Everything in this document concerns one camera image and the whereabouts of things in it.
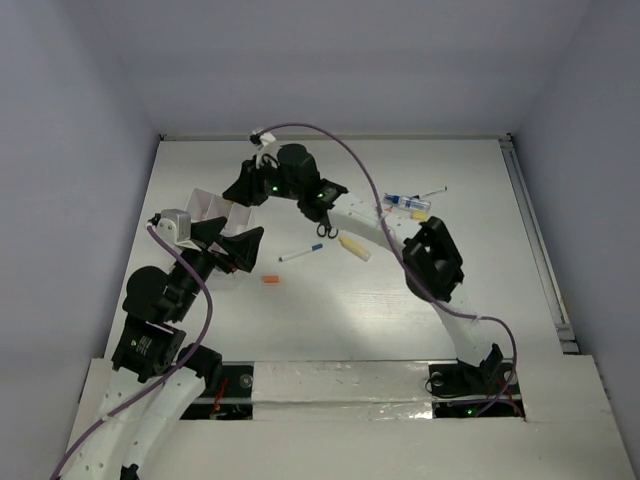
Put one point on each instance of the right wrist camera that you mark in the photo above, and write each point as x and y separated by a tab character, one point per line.
266	144

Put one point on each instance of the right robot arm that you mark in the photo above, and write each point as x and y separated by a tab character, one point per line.
427	253

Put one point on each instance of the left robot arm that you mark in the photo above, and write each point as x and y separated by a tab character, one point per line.
155	375

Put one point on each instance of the blue clear glue bottle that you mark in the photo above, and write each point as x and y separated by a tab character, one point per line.
407	203

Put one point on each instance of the black capped white pen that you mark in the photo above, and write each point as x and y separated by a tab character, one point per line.
434	192

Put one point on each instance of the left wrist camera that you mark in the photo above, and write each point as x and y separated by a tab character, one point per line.
174	227

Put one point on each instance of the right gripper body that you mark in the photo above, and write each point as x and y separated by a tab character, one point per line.
276	183

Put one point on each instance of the black scissors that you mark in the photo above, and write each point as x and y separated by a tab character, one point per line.
325	229

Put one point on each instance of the yellow eraser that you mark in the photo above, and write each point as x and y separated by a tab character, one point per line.
419	216

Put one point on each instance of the yellow glue tube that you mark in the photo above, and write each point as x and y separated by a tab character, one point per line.
354	248

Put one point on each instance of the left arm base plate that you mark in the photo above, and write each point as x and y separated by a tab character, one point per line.
232	400

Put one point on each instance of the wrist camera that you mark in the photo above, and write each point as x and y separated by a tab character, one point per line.
174	227
266	144

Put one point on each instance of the aluminium rail right side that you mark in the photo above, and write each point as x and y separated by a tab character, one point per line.
550	286

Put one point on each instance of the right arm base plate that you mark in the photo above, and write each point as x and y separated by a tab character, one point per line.
458	394

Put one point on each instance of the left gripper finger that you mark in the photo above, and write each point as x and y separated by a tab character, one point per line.
206	233
241	251

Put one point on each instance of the blue capped white marker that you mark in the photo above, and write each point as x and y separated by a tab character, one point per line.
301	252

